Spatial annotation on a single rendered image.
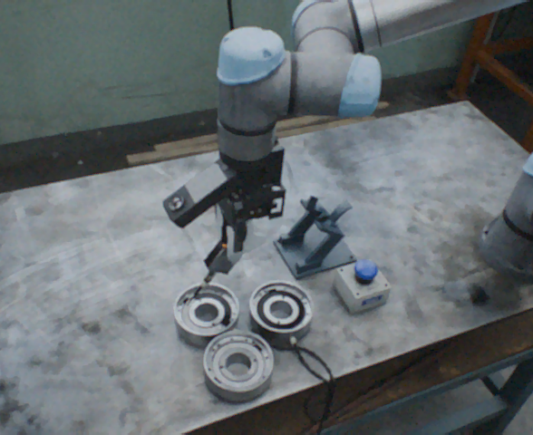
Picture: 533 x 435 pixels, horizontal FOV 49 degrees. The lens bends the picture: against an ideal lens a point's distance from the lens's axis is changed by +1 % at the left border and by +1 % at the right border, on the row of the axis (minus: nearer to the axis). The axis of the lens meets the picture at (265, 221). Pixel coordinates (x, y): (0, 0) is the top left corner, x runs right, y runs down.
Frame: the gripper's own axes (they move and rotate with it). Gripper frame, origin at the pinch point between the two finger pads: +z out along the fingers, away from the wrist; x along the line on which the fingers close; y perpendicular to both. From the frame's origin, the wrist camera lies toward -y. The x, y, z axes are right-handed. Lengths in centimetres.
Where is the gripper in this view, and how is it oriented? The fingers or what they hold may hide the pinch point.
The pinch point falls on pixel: (227, 252)
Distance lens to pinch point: 91.7
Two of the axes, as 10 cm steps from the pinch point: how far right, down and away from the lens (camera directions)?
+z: -0.7, 7.2, 6.9
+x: -4.1, -6.6, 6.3
